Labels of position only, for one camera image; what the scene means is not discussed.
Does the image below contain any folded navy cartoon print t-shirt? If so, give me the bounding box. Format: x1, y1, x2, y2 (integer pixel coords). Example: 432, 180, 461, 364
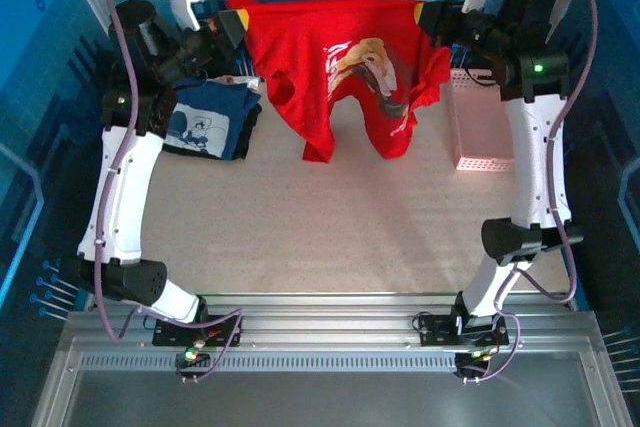
163, 77, 262, 162

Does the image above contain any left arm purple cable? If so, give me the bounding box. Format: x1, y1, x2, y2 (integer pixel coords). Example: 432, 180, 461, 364
92, 0, 246, 384

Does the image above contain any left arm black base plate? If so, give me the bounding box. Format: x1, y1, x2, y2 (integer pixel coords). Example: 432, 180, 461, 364
151, 314, 245, 348

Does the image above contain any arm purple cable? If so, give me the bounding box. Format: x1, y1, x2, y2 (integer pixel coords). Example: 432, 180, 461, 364
459, 0, 600, 386
92, 0, 246, 384

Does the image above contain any red printed t-shirt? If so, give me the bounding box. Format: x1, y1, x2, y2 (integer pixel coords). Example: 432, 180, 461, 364
224, 0, 452, 164

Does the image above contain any small circuit board green light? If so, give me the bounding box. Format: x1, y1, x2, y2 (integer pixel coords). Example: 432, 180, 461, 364
454, 346, 494, 371
174, 344, 211, 369

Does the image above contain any white perforated plastic basket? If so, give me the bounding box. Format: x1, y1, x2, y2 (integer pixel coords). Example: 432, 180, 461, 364
447, 66, 517, 172

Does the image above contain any aluminium rail frame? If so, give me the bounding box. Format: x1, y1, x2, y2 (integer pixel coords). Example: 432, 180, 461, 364
29, 291, 632, 427

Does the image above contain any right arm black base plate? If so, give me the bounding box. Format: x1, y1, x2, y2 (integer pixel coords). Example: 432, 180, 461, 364
412, 311, 511, 348

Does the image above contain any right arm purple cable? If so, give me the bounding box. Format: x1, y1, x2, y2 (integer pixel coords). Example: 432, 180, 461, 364
459, 0, 600, 386

